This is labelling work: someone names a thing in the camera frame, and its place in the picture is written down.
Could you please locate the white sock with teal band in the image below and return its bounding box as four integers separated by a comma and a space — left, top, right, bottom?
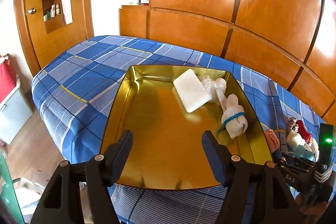
216, 89, 248, 139

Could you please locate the white plastic bag bundle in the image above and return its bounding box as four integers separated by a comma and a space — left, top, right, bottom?
198, 75, 227, 105

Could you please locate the white foam sponge block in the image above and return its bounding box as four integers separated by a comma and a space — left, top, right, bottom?
173, 69, 211, 113

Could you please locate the red santa sock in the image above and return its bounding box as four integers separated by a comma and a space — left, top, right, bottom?
296, 120, 312, 144

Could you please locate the pink towel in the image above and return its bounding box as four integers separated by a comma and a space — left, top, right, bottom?
264, 129, 280, 153

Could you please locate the mauve hair scrunchie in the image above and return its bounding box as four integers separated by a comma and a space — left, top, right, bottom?
286, 117, 298, 134

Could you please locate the patterned paper bag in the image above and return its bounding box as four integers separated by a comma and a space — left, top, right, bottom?
13, 167, 51, 222

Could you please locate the green glass panel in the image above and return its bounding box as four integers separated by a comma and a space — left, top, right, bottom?
1, 153, 25, 223

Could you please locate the translucent plastic storage bin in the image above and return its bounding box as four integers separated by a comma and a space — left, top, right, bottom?
0, 77, 33, 145

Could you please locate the blue plaid bed sheet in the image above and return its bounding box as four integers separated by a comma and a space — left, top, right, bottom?
32, 36, 322, 223

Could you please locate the red storage box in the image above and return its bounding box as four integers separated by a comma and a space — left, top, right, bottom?
0, 55, 17, 102

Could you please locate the gold rectangular tray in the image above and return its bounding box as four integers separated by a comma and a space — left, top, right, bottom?
100, 65, 272, 190

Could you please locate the silver door knob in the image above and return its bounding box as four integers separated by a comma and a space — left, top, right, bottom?
27, 8, 36, 15

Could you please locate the wooden door with shelf niche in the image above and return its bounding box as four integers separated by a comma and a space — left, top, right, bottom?
14, 0, 93, 75

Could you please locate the wooden wardrobe wall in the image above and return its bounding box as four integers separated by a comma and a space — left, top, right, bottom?
120, 0, 335, 124

